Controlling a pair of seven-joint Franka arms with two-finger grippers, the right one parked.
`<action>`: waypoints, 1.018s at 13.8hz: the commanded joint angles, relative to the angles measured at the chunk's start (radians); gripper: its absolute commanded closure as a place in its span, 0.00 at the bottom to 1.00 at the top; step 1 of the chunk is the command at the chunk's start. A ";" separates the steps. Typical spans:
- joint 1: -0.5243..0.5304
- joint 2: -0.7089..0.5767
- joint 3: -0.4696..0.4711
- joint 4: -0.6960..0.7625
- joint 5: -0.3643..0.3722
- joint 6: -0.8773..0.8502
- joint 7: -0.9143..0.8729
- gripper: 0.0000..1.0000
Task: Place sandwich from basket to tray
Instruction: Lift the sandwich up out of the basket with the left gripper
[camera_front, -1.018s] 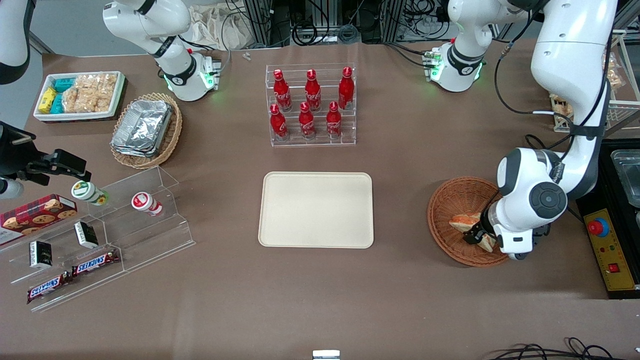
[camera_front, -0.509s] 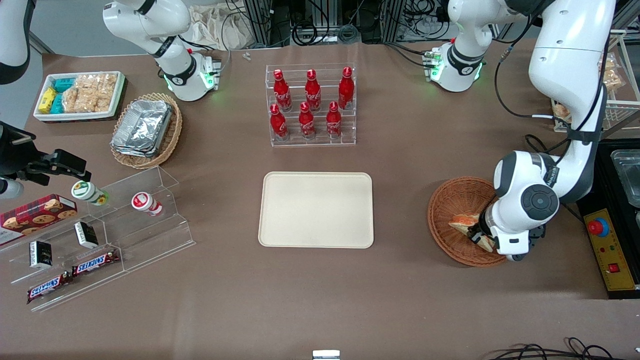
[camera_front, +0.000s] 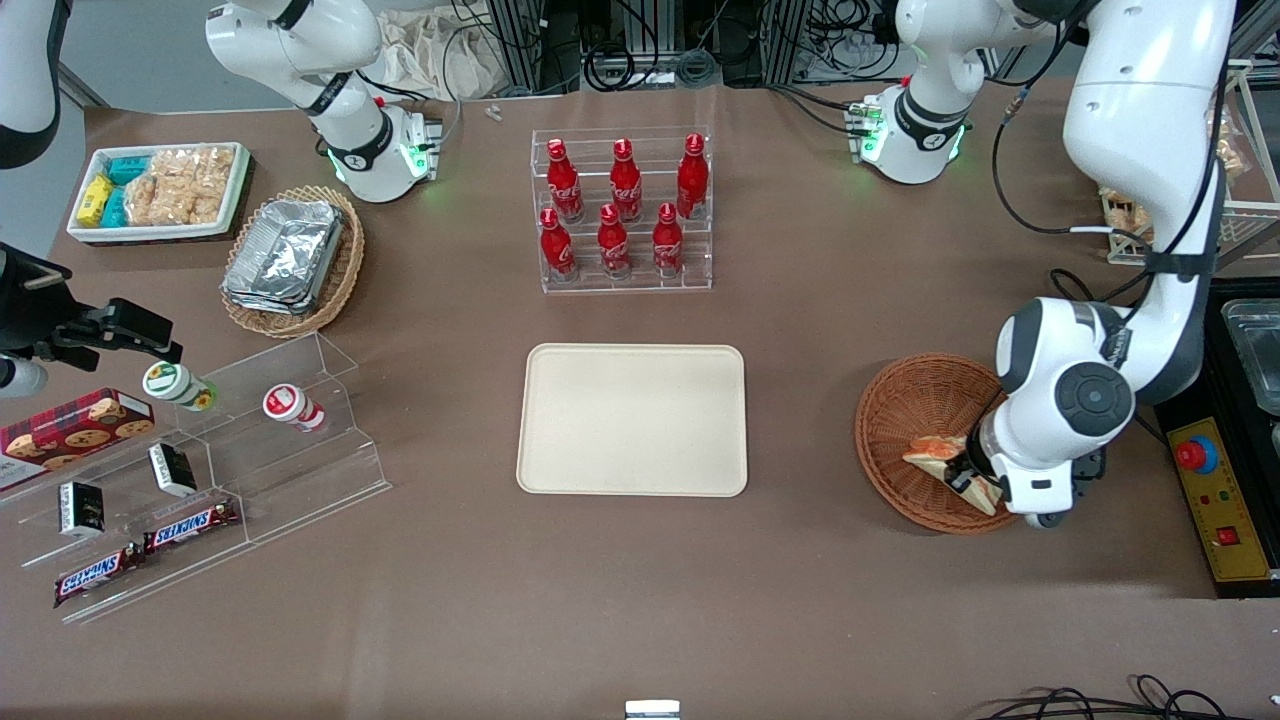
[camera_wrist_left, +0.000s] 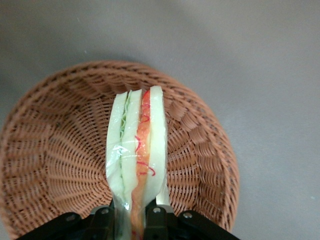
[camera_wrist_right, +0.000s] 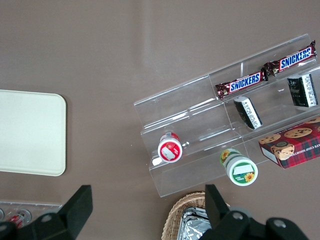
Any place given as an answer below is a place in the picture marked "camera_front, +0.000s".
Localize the white cloth bag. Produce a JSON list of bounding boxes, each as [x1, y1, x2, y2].
[[375, 10, 501, 101]]

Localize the triangular sandwich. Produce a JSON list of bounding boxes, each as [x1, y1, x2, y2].
[[903, 435, 1004, 516]]

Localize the red lid yogurt cup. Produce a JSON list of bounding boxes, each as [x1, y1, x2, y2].
[[263, 384, 328, 433]]

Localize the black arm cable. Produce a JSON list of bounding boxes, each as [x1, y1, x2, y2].
[[990, 85, 1151, 239]]

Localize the metal pan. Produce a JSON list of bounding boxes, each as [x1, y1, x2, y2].
[[1222, 298, 1280, 416]]

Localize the red cola bottle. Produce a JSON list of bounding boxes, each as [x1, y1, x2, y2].
[[540, 208, 578, 281], [677, 134, 709, 220], [547, 139, 585, 223], [597, 204, 632, 279], [652, 203, 685, 278], [610, 139, 643, 223]]

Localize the clear acrylic stepped shelf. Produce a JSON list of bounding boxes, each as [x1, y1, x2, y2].
[[0, 333, 393, 626]]

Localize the aluminium foil tray stack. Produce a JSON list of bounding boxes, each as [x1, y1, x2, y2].
[[222, 198, 346, 316]]

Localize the aluminium frame with cables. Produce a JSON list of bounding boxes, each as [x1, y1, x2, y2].
[[450, 0, 901, 89]]

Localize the black floor cables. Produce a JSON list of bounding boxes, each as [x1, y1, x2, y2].
[[975, 675, 1280, 720]]

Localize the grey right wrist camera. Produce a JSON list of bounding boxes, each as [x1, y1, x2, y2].
[[0, 357, 48, 400]]

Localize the black side stand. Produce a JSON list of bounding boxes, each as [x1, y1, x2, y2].
[[1155, 278, 1280, 599]]

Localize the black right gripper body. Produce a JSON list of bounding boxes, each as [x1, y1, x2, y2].
[[0, 245, 101, 371]]

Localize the small black white box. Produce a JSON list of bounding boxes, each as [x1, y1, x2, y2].
[[148, 443, 198, 498], [58, 482, 107, 539]]

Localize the white rectangular snack tray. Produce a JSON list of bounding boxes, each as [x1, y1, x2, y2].
[[67, 142, 251, 244]]

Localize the red tartan cookie box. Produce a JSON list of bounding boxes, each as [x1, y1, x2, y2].
[[0, 388, 156, 491]]

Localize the Snickers chocolate bar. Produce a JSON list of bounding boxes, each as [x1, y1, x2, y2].
[[143, 500, 241, 554], [53, 545, 144, 608]]

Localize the yellow snack packet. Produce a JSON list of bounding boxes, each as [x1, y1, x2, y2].
[[78, 175, 114, 227]]

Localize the rice cracker packs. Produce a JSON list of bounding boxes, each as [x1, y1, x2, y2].
[[125, 147, 237, 227]]

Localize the brown wicker basket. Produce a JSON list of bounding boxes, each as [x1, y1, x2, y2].
[[855, 353, 1023, 536]]

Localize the yellow emergency stop box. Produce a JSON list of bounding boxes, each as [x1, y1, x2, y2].
[[1165, 418, 1277, 583]]

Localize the bagged bread snack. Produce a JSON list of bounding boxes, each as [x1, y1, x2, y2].
[[1100, 188, 1151, 237]]

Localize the white wire rack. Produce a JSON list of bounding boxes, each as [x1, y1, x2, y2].
[[1100, 60, 1280, 269]]

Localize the light wicker basket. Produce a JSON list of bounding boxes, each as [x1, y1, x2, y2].
[[220, 185, 366, 339]]

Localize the green sunflower yogurt cup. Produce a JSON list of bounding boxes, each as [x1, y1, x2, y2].
[[143, 362, 219, 413]]

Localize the clear acrylic bottle rack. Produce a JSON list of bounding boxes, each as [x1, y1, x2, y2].
[[530, 127, 714, 294]]

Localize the beige plastic tray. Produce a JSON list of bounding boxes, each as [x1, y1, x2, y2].
[[517, 344, 749, 498]]

